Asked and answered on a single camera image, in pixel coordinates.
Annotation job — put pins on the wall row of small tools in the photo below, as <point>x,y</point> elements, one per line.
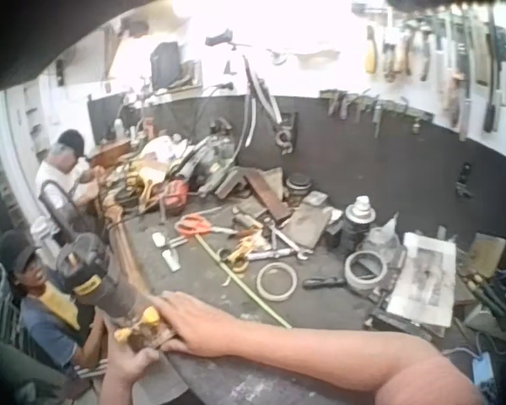
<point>362,105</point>

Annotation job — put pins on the blue phone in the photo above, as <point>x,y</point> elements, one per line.
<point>483,372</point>

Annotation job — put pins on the brown cardboard piece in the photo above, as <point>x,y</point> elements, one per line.
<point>487,253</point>

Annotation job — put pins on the person's left hand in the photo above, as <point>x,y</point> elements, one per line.
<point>124,369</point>

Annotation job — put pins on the grey flat plate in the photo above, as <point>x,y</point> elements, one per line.
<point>308,228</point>

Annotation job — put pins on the black and yellow trimmer router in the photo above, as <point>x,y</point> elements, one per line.
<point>90,278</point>

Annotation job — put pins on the wall rack of hand tools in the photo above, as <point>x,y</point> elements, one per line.
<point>447,63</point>

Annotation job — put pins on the yellow spring clamp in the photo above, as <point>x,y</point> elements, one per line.
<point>240,253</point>

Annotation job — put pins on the hanging curved metal blades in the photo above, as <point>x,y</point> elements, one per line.
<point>257,95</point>

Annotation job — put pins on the heap of power tools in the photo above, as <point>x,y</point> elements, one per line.
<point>202,160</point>

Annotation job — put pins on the red power tool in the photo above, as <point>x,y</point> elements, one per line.
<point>176,198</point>

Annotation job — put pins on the black canister with white cap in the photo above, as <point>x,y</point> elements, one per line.
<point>358,228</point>

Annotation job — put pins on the white bottle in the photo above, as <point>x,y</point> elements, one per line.
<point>118,128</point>

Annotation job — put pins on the stack of black round tins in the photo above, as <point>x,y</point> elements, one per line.
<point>299,187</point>

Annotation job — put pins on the rusty brown metal bar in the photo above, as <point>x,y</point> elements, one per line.
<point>267,196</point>

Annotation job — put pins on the silver open end wrench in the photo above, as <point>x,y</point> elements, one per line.
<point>274,254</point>
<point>285,239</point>

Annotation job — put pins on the yellow measuring tape strip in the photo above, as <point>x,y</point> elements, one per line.
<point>241,283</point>

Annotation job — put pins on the person's right hand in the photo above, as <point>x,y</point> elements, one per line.
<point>202,327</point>

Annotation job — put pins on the hanging black metal clamp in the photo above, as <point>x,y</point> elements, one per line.
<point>286,133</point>

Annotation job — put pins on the black wall fixture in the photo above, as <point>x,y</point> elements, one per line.
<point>464,179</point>

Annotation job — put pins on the printed paper sheet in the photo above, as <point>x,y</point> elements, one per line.
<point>426,282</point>

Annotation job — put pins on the clear plastic bag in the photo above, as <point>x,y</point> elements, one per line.
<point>383,236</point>

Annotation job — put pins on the long wooden strip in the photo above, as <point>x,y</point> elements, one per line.
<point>124,249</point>

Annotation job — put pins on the grey tape roll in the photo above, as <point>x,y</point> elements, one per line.
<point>353,278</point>

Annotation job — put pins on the white shelf unit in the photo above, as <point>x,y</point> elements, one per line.
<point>33,118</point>

